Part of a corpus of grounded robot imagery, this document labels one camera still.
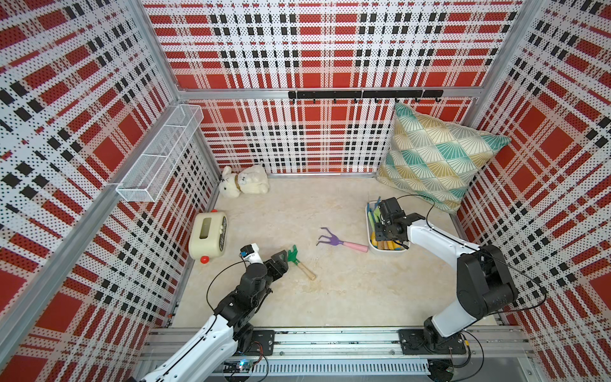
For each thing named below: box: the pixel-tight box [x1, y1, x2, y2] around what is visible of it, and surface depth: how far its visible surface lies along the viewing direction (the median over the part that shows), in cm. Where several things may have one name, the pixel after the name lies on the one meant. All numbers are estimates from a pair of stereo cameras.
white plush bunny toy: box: [218, 164, 270, 199], surface depth 110 cm
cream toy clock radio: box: [188, 209, 229, 265], surface depth 90 cm
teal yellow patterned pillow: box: [376, 103, 512, 215], surface depth 93 cm
